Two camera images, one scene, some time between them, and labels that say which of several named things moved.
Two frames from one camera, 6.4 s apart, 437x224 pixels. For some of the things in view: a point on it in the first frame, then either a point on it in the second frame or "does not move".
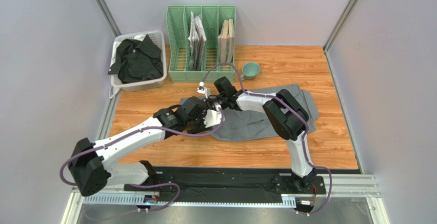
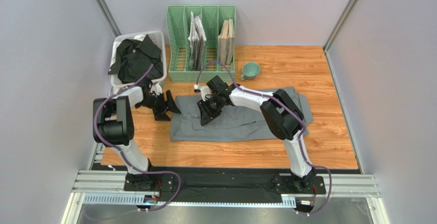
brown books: (226, 43) does not move
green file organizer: (199, 36) does not move
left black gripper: (202, 128) -> (171, 105)
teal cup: (250, 70) does not move
